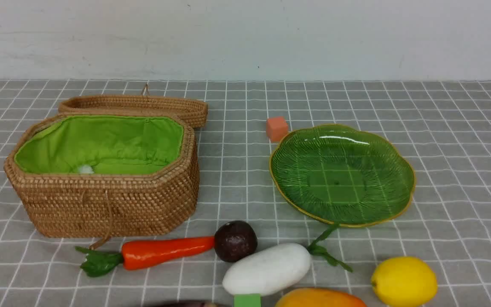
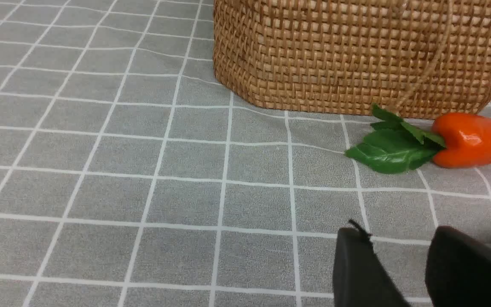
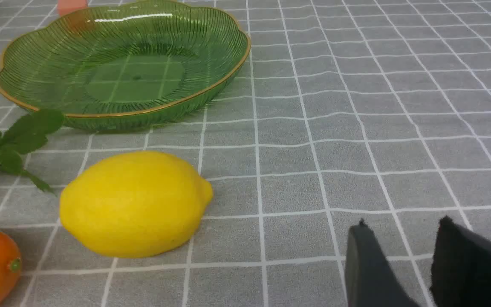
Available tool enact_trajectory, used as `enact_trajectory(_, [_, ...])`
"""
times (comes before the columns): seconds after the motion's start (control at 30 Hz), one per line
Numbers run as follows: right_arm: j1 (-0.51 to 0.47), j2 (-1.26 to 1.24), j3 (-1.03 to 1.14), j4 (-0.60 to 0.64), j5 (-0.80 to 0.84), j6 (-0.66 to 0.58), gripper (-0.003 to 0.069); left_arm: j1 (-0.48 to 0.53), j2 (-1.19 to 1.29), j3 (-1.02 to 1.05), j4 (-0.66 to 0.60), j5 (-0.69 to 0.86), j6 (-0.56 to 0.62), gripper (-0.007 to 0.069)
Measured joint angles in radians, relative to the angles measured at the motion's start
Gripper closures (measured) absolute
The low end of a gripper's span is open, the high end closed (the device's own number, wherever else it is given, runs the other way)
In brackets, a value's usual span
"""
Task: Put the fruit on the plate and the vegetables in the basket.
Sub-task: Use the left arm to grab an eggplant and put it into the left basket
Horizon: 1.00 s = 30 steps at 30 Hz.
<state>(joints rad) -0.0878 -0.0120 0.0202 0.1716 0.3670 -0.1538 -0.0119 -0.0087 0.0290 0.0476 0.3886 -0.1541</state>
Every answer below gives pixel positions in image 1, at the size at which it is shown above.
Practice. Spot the dark purple passion fruit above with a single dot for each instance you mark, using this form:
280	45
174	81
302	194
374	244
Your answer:
235	240

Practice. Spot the white toy radish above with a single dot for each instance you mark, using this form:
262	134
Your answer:
276	268

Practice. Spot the orange toy mango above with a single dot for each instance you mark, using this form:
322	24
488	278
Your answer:
319	297

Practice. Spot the orange toy carrot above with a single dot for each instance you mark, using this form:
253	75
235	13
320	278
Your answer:
142	254

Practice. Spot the yellow toy lemon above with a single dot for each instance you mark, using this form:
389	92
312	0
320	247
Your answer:
404	282

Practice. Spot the orange foam cube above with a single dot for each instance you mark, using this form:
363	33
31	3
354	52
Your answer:
276	128

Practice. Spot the woven wicker basket lid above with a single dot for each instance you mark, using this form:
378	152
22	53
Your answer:
192	112

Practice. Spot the green leaf-shaped glass plate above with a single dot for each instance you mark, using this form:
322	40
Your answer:
342	176

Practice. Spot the woven wicker basket green lining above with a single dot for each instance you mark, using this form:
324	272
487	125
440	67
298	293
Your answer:
106	175

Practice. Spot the green foam cube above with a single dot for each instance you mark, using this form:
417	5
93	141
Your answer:
247	300

